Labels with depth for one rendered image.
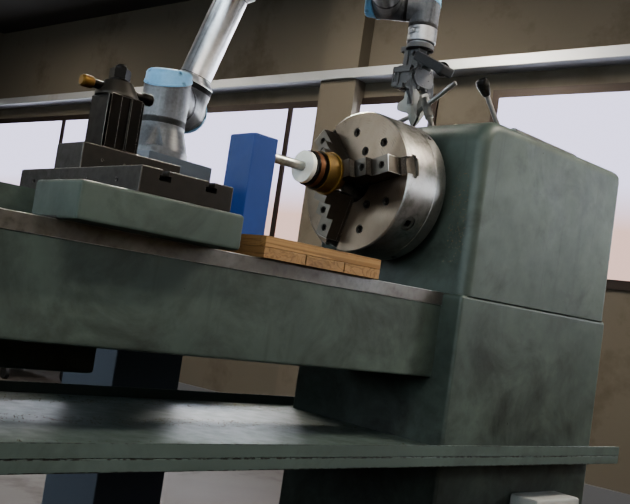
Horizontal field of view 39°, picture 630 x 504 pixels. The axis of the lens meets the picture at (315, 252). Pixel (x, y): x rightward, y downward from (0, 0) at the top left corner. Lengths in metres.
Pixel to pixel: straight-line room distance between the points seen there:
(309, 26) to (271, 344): 4.95
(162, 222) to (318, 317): 0.43
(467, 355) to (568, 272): 0.42
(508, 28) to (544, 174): 3.37
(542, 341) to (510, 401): 0.18
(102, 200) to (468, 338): 0.92
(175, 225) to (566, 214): 1.12
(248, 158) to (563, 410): 1.03
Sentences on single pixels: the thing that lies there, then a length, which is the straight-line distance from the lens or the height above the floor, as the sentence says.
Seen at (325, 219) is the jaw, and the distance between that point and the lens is 1.95.
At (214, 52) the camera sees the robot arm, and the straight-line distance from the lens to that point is 2.40.
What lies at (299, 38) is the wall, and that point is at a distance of 6.47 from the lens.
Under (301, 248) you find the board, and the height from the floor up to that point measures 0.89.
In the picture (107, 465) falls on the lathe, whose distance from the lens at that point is 1.31.
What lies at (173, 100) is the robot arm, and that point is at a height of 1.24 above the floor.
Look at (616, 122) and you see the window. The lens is 4.97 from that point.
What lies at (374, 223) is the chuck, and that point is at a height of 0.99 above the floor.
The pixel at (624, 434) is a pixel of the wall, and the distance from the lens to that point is 4.77.
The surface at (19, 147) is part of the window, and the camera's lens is 8.98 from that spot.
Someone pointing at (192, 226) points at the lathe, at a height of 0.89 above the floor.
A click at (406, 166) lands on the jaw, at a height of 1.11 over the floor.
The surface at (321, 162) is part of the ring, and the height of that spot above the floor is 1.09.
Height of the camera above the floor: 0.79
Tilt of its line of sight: 4 degrees up
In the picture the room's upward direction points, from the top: 8 degrees clockwise
